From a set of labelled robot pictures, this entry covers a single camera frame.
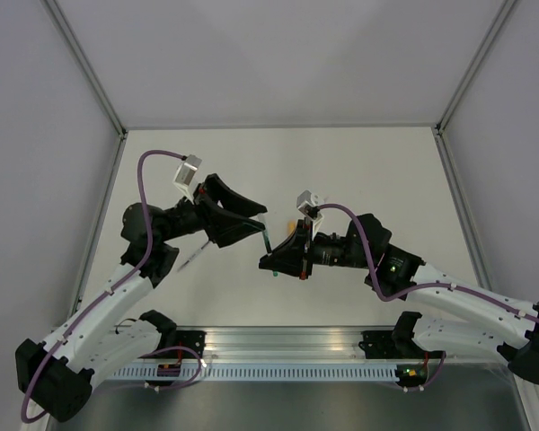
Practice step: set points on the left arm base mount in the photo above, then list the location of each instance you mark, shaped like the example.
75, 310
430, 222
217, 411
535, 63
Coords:
184, 343

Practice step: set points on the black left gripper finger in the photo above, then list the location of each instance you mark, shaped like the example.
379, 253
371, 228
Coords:
236, 230
230, 200

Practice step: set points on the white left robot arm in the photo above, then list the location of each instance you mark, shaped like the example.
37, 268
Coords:
61, 372

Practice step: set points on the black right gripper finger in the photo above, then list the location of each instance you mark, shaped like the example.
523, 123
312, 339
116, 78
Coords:
289, 263
293, 243

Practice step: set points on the aluminium frame post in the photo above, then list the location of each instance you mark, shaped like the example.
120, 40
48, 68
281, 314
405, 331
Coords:
67, 34
492, 34

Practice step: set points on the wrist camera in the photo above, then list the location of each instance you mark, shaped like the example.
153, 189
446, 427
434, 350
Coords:
308, 204
185, 179

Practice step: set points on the white slotted cable duct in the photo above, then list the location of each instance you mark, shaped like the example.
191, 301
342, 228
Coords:
250, 372

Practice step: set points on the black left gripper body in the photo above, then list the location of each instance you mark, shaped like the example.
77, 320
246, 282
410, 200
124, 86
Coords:
210, 222

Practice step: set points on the left aluminium frame post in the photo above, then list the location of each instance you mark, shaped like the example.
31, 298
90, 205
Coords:
67, 34

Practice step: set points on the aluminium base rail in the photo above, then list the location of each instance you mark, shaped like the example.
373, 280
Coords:
241, 344

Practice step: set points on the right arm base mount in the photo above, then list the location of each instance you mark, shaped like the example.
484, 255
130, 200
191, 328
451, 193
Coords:
378, 344

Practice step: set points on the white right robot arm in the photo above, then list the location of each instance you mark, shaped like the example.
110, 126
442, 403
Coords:
487, 325

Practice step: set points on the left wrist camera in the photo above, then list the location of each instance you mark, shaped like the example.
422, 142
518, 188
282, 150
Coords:
185, 179

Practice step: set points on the green gel pen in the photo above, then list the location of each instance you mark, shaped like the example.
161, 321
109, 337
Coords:
268, 248

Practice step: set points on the right aluminium frame post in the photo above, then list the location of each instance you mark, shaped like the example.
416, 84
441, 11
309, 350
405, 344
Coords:
492, 34

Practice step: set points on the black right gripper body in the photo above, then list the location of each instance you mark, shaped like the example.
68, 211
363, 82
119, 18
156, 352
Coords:
310, 238

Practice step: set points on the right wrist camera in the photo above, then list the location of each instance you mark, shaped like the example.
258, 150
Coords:
308, 204

